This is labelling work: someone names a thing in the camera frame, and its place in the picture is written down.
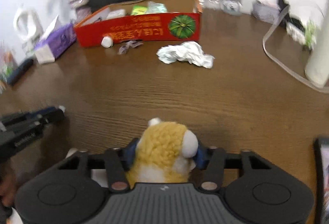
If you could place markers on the white detergent jug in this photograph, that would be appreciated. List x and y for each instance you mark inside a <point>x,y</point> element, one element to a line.
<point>28,28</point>

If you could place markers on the small grey tin box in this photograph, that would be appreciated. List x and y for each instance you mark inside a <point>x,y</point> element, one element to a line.
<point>264,11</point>

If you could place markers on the red cardboard box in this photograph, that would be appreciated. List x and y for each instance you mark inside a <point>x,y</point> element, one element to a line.
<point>181,23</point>

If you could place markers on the purple wrapper scrap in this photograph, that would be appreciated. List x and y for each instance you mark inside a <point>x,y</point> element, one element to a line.
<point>128,45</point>

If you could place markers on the clear plastic bag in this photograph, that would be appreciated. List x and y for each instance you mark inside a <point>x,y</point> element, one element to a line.
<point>155,8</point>

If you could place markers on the white pack in box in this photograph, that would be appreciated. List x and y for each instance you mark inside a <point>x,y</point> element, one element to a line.
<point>116,14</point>

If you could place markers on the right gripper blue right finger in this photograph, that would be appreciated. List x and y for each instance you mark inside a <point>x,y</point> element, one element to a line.
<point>201,158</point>

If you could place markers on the black tablet edge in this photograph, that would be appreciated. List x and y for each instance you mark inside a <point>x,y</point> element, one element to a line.
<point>321,152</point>

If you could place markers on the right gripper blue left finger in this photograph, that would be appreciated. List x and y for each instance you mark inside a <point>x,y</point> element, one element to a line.
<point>129,153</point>

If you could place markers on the dark blue case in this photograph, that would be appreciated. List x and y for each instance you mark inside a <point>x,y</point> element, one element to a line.
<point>20,71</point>

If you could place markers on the white tissue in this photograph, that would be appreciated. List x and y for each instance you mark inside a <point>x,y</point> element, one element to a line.
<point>190,52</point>

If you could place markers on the purple tissue box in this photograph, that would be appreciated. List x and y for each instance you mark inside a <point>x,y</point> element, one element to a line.
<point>48,50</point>

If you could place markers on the white power strip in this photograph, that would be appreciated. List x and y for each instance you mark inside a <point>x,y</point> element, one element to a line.
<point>296,34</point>

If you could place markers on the white thermos bottle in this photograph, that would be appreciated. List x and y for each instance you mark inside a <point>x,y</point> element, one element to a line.
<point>316,69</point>

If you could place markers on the yellow white plush toy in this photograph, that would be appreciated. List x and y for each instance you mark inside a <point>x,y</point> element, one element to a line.
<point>164,154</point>

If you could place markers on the green yellow tissue pack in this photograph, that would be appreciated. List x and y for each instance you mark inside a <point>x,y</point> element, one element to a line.
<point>139,10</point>

